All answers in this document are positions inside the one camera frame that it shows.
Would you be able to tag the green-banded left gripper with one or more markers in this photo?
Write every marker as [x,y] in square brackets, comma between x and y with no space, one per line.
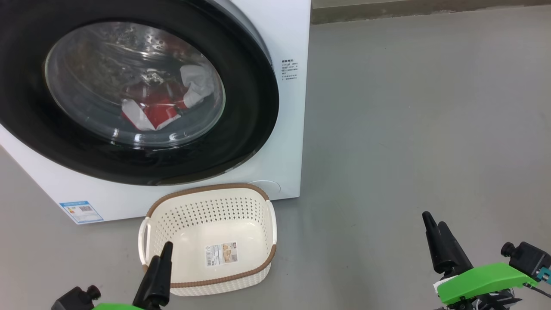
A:
[116,307]

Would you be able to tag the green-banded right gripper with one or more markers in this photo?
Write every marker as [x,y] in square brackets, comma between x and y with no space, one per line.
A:
[482,280]

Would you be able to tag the red and white garment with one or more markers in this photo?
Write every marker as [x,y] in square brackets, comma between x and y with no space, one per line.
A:
[159,113]

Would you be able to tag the black round glass washer door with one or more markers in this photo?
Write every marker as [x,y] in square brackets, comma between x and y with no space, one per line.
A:
[249,107]

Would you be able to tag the cream perforated basket brown rim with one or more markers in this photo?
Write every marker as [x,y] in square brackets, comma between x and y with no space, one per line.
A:
[254,224]

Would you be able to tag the white front-load washing machine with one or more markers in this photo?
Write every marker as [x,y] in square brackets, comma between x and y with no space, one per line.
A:
[275,142]

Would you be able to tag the stainless steel washing machine drum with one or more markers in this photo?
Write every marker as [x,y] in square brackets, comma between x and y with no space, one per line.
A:
[99,64]

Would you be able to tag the blue energy label sticker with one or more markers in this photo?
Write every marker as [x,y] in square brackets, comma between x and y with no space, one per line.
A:
[82,212]

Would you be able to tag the round drain filter cover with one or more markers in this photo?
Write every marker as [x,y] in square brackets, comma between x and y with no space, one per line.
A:
[271,187]

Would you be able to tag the small printed text label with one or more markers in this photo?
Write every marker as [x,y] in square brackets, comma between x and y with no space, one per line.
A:
[289,70]

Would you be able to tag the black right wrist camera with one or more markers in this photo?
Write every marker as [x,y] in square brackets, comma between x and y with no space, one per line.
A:
[529,258]

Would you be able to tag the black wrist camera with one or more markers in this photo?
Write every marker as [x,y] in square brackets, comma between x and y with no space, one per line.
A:
[529,258]
[73,299]

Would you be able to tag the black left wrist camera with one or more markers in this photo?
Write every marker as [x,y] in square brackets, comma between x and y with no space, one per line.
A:
[73,299]

